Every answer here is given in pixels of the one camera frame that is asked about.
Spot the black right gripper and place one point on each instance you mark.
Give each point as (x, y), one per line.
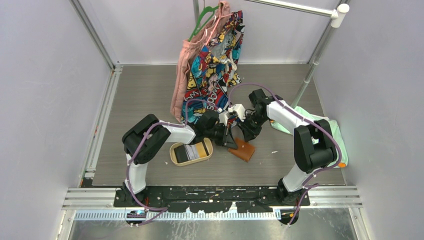
(249, 134)

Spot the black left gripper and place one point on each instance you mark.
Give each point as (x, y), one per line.
(221, 142)

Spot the beige oval card tray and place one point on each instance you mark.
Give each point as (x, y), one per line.
(173, 159)

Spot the brown leather card holder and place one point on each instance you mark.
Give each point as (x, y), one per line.
(244, 150)

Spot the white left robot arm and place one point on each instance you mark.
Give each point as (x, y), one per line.
(191, 143)

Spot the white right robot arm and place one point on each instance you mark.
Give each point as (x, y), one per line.
(313, 147)

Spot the gold numbered credit card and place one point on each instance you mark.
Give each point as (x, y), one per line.
(201, 150)

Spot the stack of dark cards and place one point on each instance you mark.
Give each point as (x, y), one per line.
(184, 153)

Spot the colourful comic print shorts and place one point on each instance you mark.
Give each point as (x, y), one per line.
(214, 70)

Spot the pink hanging garment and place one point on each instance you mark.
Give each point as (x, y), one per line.
(190, 49)

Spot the pink clothes hanger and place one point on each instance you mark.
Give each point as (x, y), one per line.
(215, 25)

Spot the green clothes hanger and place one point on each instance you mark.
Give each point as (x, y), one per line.
(200, 23)

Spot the white clothes rack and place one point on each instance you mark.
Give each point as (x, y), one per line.
(336, 18)

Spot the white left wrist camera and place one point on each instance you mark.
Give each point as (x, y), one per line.
(223, 116)

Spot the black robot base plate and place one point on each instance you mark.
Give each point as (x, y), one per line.
(209, 199)

